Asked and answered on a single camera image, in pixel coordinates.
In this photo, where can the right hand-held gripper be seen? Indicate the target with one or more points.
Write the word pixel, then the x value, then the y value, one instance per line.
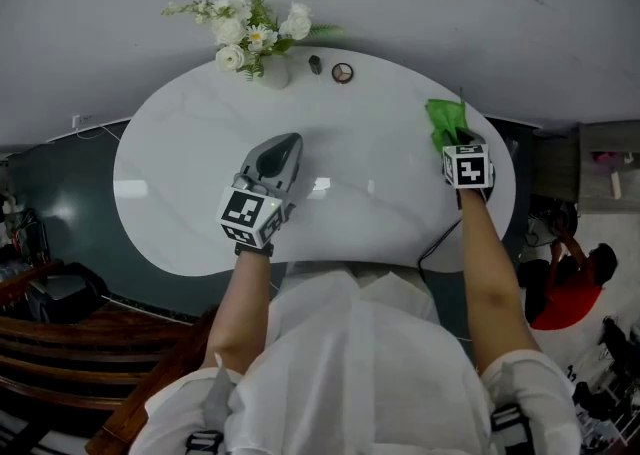
pixel 470 168

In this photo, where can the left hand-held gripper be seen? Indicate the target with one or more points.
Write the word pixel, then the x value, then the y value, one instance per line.
pixel 245 215

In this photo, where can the green cloth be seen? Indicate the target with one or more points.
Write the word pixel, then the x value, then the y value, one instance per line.
pixel 445 120

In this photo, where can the person's left forearm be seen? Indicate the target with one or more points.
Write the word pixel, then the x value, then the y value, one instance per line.
pixel 237 308

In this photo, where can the person's right forearm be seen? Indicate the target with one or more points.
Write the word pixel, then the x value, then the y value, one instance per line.
pixel 492 283

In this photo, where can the white kidney-shaped table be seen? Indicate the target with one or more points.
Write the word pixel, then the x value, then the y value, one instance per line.
pixel 360 143

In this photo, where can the black wristband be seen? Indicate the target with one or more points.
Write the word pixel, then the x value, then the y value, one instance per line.
pixel 254 249

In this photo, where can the white vase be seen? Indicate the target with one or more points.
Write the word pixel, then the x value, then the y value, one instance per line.
pixel 275 75

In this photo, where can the black lipstick tube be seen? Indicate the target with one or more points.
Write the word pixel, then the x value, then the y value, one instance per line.
pixel 315 65

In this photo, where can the round makeup compact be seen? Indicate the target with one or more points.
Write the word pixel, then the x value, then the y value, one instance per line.
pixel 343 73

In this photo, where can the grey wooden shelf cabinet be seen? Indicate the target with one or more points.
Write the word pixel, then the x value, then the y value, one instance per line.
pixel 605 168

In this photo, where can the white flower bouquet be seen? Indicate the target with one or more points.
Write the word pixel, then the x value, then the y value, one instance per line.
pixel 235 35

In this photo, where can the person's white shirt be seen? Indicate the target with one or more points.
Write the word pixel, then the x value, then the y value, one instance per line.
pixel 360 368

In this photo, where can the black bag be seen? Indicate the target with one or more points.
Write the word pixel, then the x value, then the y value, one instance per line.
pixel 65 293

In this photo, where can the dark wooden bench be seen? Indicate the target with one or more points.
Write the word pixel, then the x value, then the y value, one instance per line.
pixel 75 358

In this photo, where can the white wall power adapter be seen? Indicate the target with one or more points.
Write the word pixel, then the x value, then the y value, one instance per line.
pixel 77 120

